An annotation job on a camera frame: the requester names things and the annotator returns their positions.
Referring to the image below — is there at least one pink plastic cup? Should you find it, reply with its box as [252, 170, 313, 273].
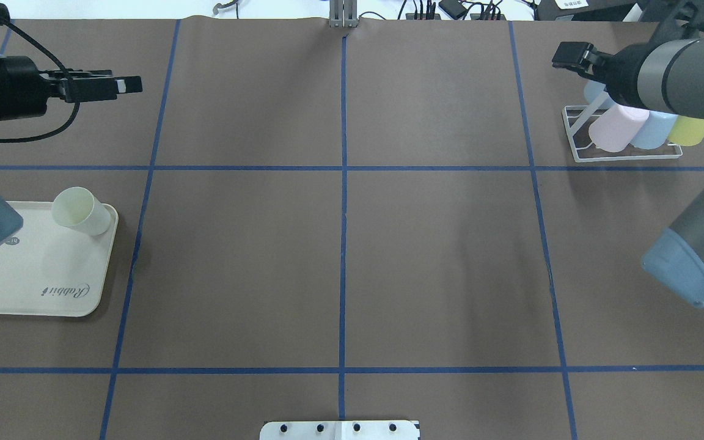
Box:
[588, 104, 650, 153]

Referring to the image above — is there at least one yellow plastic cup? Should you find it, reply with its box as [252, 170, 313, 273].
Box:
[667, 116, 704, 147]

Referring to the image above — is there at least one aluminium frame post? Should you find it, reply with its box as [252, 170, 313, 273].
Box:
[329, 0, 359, 29]

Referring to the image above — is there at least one pale green plastic cup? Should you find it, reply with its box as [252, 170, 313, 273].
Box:
[51, 186, 112, 237]

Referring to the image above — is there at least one cream plastic tray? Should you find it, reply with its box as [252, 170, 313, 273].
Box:
[0, 201, 119, 317]

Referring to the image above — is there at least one white wire cup rack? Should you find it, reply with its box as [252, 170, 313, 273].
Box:
[562, 104, 683, 163]

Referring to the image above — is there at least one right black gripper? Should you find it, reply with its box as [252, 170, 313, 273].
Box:
[551, 42, 655, 109]

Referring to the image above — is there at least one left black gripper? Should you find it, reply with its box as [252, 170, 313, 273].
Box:
[0, 56, 143, 122]

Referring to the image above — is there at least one light blue plastic cup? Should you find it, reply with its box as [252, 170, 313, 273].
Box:
[629, 111, 677, 150]

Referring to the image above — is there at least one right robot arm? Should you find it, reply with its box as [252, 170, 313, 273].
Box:
[551, 37, 704, 307]

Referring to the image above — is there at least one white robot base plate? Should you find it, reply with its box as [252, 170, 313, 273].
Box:
[259, 420, 421, 439]

